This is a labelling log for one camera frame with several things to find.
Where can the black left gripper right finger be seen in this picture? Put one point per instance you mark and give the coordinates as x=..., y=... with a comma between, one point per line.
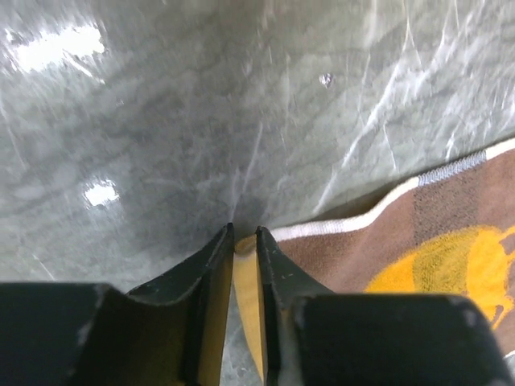
x=312, y=336

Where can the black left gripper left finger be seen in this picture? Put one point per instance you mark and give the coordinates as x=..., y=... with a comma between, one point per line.
x=167, y=331

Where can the yellow brown towel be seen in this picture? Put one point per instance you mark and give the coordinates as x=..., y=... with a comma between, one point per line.
x=449, y=231

